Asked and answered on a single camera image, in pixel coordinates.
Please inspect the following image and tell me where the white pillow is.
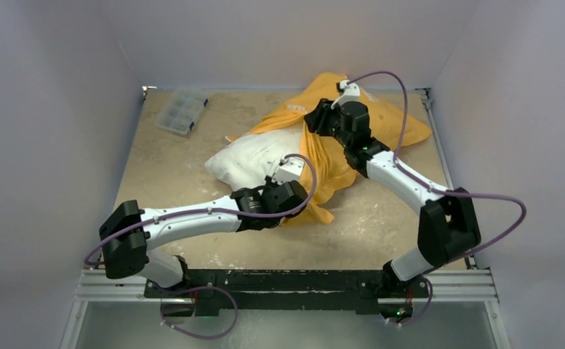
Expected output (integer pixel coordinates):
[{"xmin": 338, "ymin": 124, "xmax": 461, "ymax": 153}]
[{"xmin": 204, "ymin": 127, "xmax": 303, "ymax": 190}]

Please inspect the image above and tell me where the orange Mickey Mouse pillowcase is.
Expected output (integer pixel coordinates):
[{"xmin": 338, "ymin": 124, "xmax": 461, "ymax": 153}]
[{"xmin": 246, "ymin": 72, "xmax": 433, "ymax": 228}]

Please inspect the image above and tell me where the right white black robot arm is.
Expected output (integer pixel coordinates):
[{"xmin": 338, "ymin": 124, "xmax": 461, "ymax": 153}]
[{"xmin": 304, "ymin": 99, "xmax": 481, "ymax": 296}]

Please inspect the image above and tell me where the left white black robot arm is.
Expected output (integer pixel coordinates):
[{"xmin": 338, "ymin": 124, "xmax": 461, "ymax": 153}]
[{"xmin": 99, "ymin": 180, "xmax": 310, "ymax": 297}]

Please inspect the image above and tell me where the clear plastic organizer box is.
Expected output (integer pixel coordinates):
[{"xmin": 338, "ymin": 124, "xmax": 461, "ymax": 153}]
[{"xmin": 154, "ymin": 87, "xmax": 210, "ymax": 137}]

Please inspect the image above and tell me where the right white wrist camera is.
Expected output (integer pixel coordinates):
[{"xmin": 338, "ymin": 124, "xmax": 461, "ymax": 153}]
[{"xmin": 332, "ymin": 79, "xmax": 361, "ymax": 108}]

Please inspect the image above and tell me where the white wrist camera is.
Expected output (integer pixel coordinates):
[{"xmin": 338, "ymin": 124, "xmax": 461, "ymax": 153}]
[
  {"xmin": 272, "ymin": 156, "xmax": 305, "ymax": 185},
  {"xmin": 332, "ymin": 79, "xmax": 361, "ymax": 108}
]

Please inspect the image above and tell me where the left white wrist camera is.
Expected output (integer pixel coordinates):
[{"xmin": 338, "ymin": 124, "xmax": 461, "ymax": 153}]
[{"xmin": 272, "ymin": 156, "xmax": 305, "ymax": 185}]

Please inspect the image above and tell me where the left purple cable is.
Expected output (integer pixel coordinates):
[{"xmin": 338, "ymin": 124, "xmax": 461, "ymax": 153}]
[{"xmin": 83, "ymin": 153, "xmax": 318, "ymax": 340}]

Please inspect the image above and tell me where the purple cable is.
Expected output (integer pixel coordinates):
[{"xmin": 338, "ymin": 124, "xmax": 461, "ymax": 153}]
[
  {"xmin": 345, "ymin": 71, "xmax": 528, "ymax": 329},
  {"xmin": 83, "ymin": 153, "xmax": 318, "ymax": 340}
]

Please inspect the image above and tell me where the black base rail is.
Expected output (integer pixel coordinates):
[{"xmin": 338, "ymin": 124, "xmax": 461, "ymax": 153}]
[{"xmin": 144, "ymin": 269, "xmax": 430, "ymax": 321}]

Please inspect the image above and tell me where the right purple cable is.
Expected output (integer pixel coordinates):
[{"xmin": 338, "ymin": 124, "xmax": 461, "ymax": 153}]
[{"xmin": 345, "ymin": 71, "xmax": 528, "ymax": 329}]

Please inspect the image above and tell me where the aluminium frame profile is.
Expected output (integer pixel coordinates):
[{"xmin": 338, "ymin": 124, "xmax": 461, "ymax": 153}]
[{"xmin": 72, "ymin": 87, "xmax": 500, "ymax": 305}]

